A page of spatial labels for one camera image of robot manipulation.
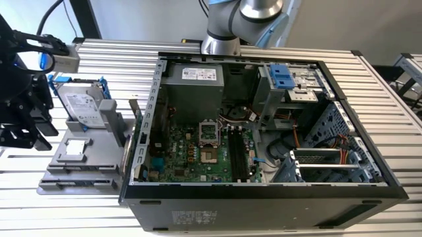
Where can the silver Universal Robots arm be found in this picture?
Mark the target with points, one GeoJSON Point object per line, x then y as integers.
{"type": "Point", "coordinates": [224, 14]}

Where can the black RAM slot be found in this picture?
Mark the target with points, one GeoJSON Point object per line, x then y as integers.
{"type": "Point", "coordinates": [232, 153]}
{"type": "Point", "coordinates": [236, 153]}
{"type": "Point", "coordinates": [240, 153]}
{"type": "Point", "coordinates": [244, 153]}

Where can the blue disk carrier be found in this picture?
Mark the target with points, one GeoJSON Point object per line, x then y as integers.
{"type": "Point", "coordinates": [62, 79]}

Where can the silver hard disk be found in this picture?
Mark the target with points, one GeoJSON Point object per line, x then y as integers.
{"type": "Point", "coordinates": [81, 108]}

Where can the silver CPU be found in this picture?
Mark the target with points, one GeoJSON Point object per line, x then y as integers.
{"type": "Point", "coordinates": [74, 147]}

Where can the grey parts rack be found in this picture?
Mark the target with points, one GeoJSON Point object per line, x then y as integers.
{"type": "Point", "coordinates": [98, 153]}

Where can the teal board connector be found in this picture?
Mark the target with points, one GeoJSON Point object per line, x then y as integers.
{"type": "Point", "coordinates": [157, 165]}

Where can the grey power supply unit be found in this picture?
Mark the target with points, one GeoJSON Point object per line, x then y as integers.
{"type": "Point", "coordinates": [190, 98]}

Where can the CPU socket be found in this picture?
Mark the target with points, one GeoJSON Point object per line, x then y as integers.
{"type": "Point", "coordinates": [208, 155]}

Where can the green motherboard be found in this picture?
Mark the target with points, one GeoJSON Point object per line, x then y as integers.
{"type": "Point", "coordinates": [211, 170]}

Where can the blue plastic drive latch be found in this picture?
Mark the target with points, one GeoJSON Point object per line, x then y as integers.
{"type": "Point", "coordinates": [279, 79]}

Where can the black PC case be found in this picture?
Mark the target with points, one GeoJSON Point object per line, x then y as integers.
{"type": "Point", "coordinates": [229, 214]}

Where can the silver disk bay cage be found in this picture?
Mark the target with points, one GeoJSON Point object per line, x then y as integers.
{"type": "Point", "coordinates": [316, 154]}

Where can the black chair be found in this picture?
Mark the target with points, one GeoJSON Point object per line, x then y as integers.
{"type": "Point", "coordinates": [388, 72]}

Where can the black post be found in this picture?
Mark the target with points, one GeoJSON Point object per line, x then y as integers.
{"type": "Point", "coordinates": [85, 19]}

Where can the grey metal frame table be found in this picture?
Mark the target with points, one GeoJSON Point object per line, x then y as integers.
{"type": "Point", "coordinates": [409, 63]}

